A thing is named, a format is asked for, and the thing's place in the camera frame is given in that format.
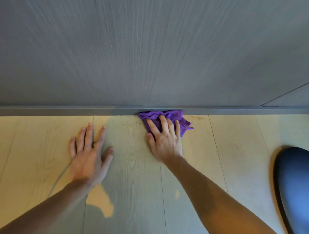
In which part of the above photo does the person's right forearm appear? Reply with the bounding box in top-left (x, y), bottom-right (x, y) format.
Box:
top-left (161, 155), bottom-right (277, 234)

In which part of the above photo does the person's left forearm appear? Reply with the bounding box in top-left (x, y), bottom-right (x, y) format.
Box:
top-left (0, 180), bottom-right (97, 234)

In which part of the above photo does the grey baseboard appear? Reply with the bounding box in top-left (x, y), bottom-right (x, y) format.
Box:
top-left (0, 105), bottom-right (309, 117)

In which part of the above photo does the person's left hand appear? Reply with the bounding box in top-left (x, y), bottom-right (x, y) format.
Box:
top-left (70, 123), bottom-right (114, 188)

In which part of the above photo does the purple cleaning cloth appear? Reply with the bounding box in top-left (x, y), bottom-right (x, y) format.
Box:
top-left (138, 110), bottom-right (194, 138)

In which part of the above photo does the grey wooden cabinet panel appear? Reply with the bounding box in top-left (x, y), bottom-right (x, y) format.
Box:
top-left (0, 0), bottom-right (309, 107)

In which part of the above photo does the person's blue trouser leg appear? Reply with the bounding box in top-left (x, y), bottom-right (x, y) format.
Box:
top-left (273, 147), bottom-right (309, 234)

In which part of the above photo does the person's right hand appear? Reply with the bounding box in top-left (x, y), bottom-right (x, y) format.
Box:
top-left (146, 115), bottom-right (183, 164)

